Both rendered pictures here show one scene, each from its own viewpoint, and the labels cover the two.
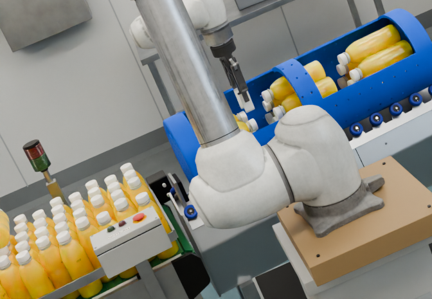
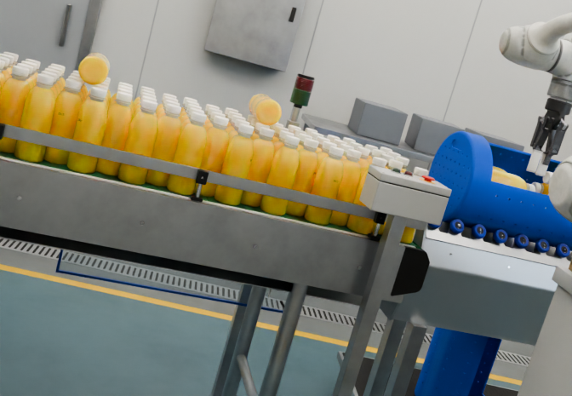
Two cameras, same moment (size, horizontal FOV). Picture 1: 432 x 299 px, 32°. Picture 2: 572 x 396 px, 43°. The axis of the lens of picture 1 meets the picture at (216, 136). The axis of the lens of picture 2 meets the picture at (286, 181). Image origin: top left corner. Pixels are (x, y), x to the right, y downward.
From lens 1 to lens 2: 108 cm
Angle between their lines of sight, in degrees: 12
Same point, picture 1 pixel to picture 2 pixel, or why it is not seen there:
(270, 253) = (459, 312)
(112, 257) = (390, 192)
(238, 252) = (441, 289)
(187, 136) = (484, 153)
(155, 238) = (434, 205)
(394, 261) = not seen: outside the picture
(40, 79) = (201, 88)
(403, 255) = not seen: outside the picture
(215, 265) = not seen: hidden behind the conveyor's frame
